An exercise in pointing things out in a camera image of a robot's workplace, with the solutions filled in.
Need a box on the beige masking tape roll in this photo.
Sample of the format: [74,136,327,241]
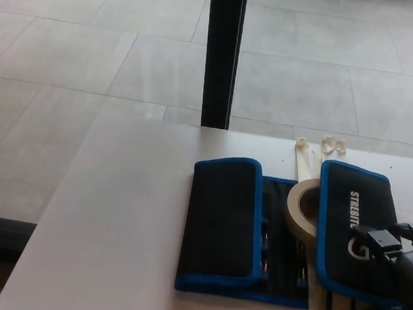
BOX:
[284,178,323,242]

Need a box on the black vertical post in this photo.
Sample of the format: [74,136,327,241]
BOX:
[200,0,248,132]

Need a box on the black toolkit case blue trim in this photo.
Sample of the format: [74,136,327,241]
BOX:
[173,149,413,310]

